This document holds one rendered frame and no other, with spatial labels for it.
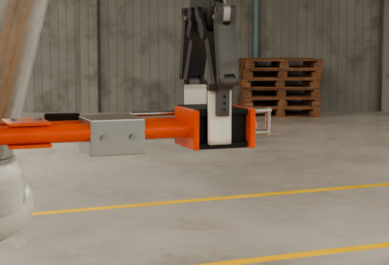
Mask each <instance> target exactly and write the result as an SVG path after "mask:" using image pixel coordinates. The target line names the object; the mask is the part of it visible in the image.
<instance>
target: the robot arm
mask: <svg viewBox="0 0 389 265"><path fill-rule="evenodd" d="M48 3H49V0H0V123H3V122H2V121H1V120H2V119H11V118H21V116H22V112H23V108H24V103H25V99H26V96H27V91H28V86H29V83H30V79H31V74H32V69H33V66H34V62H35V57H36V53H37V49H38V45H39V40H40V37H41V32H42V28H43V23H44V20H45V16H46V11H47V6H48ZM236 10H237V9H236V5H227V4H226V1H225V0H190V5H189V8H182V9H181V20H182V31H181V50H180V61H179V79H180V80H183V83H184V105H189V104H207V91H208V144H209V145H227V144H231V143H232V90H233V86H238V84H239V75H238V57H237V39H236ZM207 60H208V67H209V72H210V79H211V84H209V85H208V82H207V81H206V79H204V72H205V65H206V61H207ZM207 85H208V86H207ZM33 210H34V192H33V189H32V186H31V184H30V182H29V181H28V179H27V178H26V177H25V175H24V174H23V173H22V166H21V164H20V162H19V160H18V158H17V157H16V155H15V154H14V153H13V149H9V148H8V147H6V146H5V145H0V242H1V241H3V240H5V239H7V238H9V237H11V236H13V235H15V234H16V233H17V232H19V231H20V230H21V229H22V228H23V227H24V226H25V225H26V224H27V223H28V222H29V220H30V219H31V216H32V213H33Z"/></svg>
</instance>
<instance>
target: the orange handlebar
mask: <svg viewBox="0 0 389 265"><path fill-rule="evenodd" d="M144 119H145V130H144V133H145V139H162V138H188V137H189V136H190V123H189V121H188V120H179V119H178V118H177V117H157V118H144ZM1 121H2V122H3V123H0V145H5V146H6V147H8V148H9V149H32V148H51V147H52V144H51V143H65V142H88V141H89V139H90V136H91V131H90V129H89V125H88V124H87V123H86V124H82V123H81V121H80V120H67V121H47V120H45V119H44V118H42V117H32V118H11V119H2V120H1Z"/></svg>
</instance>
